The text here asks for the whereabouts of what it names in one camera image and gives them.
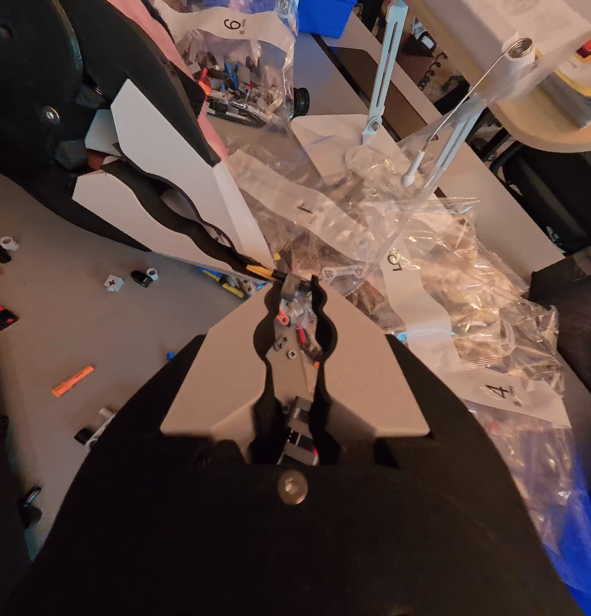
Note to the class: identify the blue plastic bin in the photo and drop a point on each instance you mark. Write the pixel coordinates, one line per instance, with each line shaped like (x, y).
(324, 14)
(579, 553)

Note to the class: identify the grey double-hole lego connector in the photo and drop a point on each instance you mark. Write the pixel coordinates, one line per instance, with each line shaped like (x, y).
(95, 426)

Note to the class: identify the black connector with white pin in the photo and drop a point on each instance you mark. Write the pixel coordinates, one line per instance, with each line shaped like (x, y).
(144, 276)
(2, 248)

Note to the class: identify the small light grey lego cube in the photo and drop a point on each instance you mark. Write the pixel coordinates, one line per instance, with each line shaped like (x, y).
(113, 282)

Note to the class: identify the clear bag of mixed parts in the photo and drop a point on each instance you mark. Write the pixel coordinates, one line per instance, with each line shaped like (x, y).
(237, 62)

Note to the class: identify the white car print box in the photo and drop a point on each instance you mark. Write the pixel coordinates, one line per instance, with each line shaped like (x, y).
(478, 24)

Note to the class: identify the yellow instruction booklet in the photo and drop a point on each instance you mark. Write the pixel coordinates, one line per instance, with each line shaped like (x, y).
(579, 91)

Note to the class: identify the person's left hand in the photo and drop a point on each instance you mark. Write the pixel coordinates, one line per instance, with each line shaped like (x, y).
(148, 24)

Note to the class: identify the metal rod with white tip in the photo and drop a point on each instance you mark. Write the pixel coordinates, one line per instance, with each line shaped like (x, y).
(409, 178)

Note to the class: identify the small grey lego assembly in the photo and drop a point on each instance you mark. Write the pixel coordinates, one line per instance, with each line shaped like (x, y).
(291, 284)

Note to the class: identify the small black clip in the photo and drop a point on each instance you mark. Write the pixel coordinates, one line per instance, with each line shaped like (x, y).
(31, 505)

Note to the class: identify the dark lego set box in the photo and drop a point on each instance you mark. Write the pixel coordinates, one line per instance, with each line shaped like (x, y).
(574, 313)

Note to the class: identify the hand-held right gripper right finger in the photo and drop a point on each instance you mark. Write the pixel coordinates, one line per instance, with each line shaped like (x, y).
(367, 385)

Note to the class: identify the black lego wheel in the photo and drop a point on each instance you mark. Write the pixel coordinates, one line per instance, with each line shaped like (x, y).
(302, 99)

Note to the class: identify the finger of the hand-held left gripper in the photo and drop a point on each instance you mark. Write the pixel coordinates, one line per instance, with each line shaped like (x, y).
(122, 207)
(170, 144)

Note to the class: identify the orange lego pin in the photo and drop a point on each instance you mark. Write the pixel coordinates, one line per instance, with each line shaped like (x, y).
(73, 380)

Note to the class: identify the round table with wooden edge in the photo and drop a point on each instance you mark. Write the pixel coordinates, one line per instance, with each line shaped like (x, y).
(531, 130)

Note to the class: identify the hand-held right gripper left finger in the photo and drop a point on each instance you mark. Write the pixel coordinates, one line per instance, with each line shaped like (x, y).
(218, 385)

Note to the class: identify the pile of clear lego bags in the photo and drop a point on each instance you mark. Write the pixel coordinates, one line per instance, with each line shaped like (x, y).
(444, 288)

